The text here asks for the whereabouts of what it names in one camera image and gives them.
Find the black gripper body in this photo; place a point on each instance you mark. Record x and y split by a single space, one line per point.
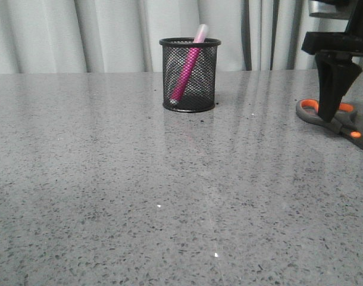
349 41

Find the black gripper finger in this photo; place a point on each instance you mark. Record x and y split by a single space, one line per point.
336 72

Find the grey orange scissors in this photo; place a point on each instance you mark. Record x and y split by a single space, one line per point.
341 124

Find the pink marker pen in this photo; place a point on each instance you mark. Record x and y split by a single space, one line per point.
189 64

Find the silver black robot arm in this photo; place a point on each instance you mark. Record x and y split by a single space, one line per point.
334 52

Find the black mesh pen holder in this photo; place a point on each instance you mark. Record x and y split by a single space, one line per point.
199 94

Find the grey curtain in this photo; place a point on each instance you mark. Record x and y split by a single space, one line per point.
123 36

